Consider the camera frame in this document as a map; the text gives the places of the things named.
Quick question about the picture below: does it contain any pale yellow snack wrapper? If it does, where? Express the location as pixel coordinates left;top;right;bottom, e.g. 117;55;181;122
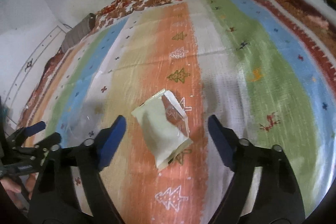
131;89;193;171

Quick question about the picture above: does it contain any person's left hand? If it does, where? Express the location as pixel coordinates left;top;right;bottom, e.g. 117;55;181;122
1;173;36;209

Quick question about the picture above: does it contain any white headboard panel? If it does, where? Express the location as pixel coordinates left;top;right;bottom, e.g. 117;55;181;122
2;26;66;127

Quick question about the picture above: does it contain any small clear plastic film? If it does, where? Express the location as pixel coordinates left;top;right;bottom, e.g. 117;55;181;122
64;101;104;146

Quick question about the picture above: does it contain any colourful striped woven blanket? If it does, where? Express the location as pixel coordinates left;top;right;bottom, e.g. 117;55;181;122
31;0;335;223

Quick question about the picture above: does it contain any grey striped pillow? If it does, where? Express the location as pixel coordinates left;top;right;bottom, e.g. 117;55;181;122
60;13;96;53

